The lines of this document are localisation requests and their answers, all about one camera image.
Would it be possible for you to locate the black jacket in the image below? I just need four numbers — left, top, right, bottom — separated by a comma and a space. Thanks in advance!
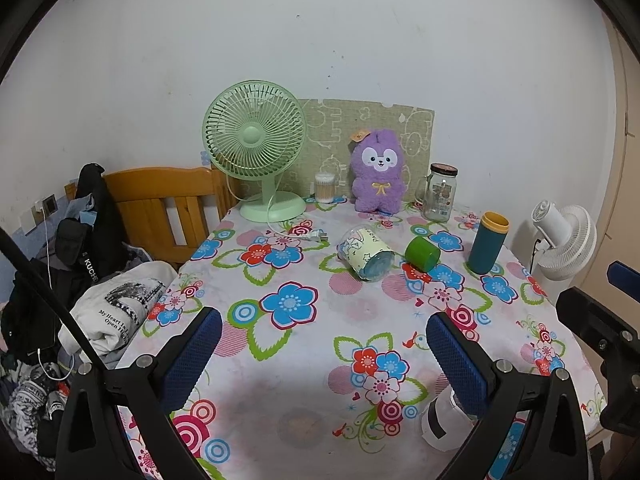
74, 162, 127, 283

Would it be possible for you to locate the white charging cable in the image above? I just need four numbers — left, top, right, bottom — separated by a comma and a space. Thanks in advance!
36, 208, 75, 382

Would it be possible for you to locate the purple plush toy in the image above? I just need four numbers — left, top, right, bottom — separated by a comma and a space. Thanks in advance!
348, 129, 407, 214

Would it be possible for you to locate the green plastic cup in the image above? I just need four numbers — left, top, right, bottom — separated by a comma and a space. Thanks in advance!
404, 236, 442, 272

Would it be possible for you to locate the white roll with black stripe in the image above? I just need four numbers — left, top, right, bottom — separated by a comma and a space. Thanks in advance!
420, 389, 477, 454

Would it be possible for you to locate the beige patterned mat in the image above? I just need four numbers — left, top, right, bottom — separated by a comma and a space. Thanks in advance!
297, 98, 435, 207

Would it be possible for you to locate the wall socket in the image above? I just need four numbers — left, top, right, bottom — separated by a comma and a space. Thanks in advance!
32, 193, 59, 216

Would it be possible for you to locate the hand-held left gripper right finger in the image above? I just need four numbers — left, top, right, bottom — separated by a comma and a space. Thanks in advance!
425, 311, 589, 480

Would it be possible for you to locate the white desk fan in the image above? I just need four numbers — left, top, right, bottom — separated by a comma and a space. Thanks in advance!
529, 199, 599, 281

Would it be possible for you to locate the cotton swab container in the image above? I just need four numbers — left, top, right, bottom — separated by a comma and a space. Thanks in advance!
314, 172, 339, 205

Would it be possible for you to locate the white printed t-shirt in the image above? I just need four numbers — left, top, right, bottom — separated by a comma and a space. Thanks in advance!
58, 261, 179, 359

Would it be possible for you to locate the dark clothes pile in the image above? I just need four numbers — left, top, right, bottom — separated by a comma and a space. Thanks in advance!
0, 257, 81, 368

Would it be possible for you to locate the white fan cable with plug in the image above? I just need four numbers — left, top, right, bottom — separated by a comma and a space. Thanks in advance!
267, 180, 331, 245

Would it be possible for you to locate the wooden chair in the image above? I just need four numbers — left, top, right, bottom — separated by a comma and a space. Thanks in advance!
64, 164, 242, 267

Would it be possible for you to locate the glass jar mug with lid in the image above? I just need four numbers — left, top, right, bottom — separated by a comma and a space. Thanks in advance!
414, 163, 460, 223

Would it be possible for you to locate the floral tablecloth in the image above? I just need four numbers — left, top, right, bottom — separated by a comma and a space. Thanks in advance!
114, 195, 610, 480

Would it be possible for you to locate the green desk fan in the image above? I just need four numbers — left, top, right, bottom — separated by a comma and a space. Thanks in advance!
202, 80, 308, 222

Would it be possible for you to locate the clear printed plastic cup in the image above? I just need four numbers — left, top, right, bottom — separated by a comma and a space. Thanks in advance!
336, 226, 396, 282

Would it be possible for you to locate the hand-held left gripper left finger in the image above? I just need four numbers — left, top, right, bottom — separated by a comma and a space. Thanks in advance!
55, 306, 224, 480

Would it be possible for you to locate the patterned grey cloth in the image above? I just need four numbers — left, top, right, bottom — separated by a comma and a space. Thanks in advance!
0, 352, 71, 463

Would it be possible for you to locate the teal tumbler with yellow lid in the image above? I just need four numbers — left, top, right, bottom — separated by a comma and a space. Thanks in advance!
467, 211, 510, 276

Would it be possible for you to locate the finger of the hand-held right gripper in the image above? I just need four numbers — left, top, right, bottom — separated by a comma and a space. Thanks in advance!
607, 260, 640, 289
555, 287, 640, 361

